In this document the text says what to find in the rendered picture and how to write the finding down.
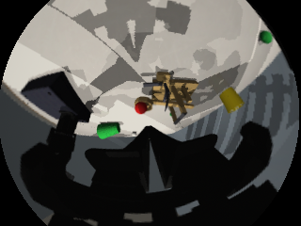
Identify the green cup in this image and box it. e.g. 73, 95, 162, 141
97, 121, 120, 139

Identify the yellow cylinder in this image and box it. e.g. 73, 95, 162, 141
219, 86, 245, 113

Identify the dark red ball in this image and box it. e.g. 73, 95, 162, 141
135, 102, 148, 114

